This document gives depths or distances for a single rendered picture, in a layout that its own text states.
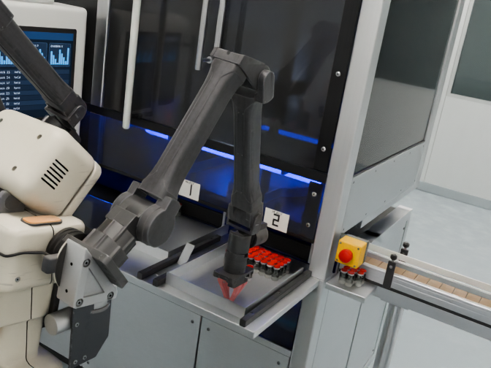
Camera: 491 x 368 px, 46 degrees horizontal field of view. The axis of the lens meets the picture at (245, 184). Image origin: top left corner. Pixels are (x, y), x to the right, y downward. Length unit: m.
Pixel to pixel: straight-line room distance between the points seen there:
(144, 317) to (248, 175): 1.08
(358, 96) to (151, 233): 0.80
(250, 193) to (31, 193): 0.53
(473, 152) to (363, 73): 4.71
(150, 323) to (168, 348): 0.12
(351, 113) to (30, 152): 0.91
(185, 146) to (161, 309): 1.19
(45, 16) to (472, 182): 5.06
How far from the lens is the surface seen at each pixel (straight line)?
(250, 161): 1.34
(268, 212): 1.84
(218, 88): 1.15
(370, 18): 1.65
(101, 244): 1.05
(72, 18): 2.09
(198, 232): 2.01
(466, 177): 6.37
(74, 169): 1.14
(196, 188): 1.97
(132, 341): 2.39
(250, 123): 1.28
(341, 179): 1.71
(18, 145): 1.14
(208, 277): 1.72
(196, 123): 1.13
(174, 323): 2.21
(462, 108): 6.28
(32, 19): 2.01
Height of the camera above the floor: 1.67
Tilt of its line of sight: 18 degrees down
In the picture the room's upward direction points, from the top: 9 degrees clockwise
